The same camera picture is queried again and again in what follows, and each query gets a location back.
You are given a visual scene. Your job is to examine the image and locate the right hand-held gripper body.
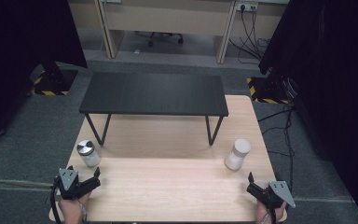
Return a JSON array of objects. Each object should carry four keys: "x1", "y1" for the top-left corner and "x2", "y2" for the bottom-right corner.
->
[{"x1": 245, "y1": 180, "x2": 296, "y2": 209}]

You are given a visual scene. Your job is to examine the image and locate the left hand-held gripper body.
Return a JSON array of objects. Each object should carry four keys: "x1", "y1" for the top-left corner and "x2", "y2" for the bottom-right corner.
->
[{"x1": 53, "y1": 167, "x2": 95, "y2": 201}]

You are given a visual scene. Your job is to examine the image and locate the glass jar with silver lid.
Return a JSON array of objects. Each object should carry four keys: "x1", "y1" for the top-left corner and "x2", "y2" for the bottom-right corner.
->
[{"x1": 76, "y1": 139, "x2": 102, "y2": 168}]

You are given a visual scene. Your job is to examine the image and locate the white jar with white lid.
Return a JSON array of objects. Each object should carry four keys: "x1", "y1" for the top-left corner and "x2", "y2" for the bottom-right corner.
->
[{"x1": 224, "y1": 138, "x2": 252, "y2": 172}]

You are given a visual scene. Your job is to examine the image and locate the black shelf with metal legs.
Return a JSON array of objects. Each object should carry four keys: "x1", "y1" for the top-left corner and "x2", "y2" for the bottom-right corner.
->
[{"x1": 78, "y1": 71, "x2": 229, "y2": 147}]

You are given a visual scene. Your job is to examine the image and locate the person's right hand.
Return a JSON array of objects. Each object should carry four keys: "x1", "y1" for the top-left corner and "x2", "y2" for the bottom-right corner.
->
[{"x1": 255, "y1": 200, "x2": 288, "y2": 224}]

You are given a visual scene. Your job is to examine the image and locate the person's left hand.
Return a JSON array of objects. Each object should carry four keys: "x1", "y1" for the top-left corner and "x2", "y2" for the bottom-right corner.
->
[{"x1": 57, "y1": 190, "x2": 92, "y2": 224}]

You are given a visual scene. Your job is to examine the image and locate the black stand base striped tape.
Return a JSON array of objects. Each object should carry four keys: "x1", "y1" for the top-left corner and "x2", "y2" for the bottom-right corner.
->
[
  {"x1": 246, "y1": 68, "x2": 299, "y2": 105},
  {"x1": 26, "y1": 61, "x2": 79, "y2": 97}
]

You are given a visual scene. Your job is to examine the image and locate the black curtain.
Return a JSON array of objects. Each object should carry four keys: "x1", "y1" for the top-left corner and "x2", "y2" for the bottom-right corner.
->
[
  {"x1": 0, "y1": 0, "x2": 89, "y2": 144},
  {"x1": 258, "y1": 0, "x2": 358, "y2": 224}
]

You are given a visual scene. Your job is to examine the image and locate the black office chair base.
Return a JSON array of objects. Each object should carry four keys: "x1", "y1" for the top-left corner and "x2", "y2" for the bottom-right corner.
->
[{"x1": 133, "y1": 31, "x2": 185, "y2": 49}]

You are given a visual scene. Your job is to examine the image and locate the beige office desk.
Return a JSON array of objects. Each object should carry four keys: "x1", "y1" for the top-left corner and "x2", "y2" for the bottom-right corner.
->
[{"x1": 67, "y1": 0, "x2": 291, "y2": 65}]

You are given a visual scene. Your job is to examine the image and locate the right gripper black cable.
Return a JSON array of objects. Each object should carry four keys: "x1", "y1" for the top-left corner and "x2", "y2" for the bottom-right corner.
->
[{"x1": 268, "y1": 202, "x2": 278, "y2": 224}]

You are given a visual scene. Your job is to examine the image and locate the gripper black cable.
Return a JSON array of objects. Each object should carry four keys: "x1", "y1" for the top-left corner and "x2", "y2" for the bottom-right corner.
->
[
  {"x1": 48, "y1": 175, "x2": 63, "y2": 224},
  {"x1": 268, "y1": 202, "x2": 278, "y2": 224}
]

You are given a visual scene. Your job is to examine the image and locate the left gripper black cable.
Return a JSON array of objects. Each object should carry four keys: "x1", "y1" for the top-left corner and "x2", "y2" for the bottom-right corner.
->
[{"x1": 48, "y1": 175, "x2": 63, "y2": 224}]

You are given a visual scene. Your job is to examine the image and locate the left gripper grey wrist strap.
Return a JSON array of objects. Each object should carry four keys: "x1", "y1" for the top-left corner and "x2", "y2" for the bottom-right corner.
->
[{"x1": 76, "y1": 199, "x2": 89, "y2": 224}]

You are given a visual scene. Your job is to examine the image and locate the black floor cables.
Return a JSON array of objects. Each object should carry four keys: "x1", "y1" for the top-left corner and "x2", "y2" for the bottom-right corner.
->
[{"x1": 256, "y1": 99, "x2": 296, "y2": 191}]

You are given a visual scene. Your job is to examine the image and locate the black cables below socket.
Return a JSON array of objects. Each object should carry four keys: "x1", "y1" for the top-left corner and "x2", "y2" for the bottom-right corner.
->
[{"x1": 227, "y1": 7, "x2": 272, "y2": 65}]

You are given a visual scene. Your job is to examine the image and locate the white wall power socket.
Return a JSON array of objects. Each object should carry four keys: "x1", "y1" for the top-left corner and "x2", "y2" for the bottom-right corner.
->
[{"x1": 236, "y1": 1, "x2": 259, "y2": 13}]

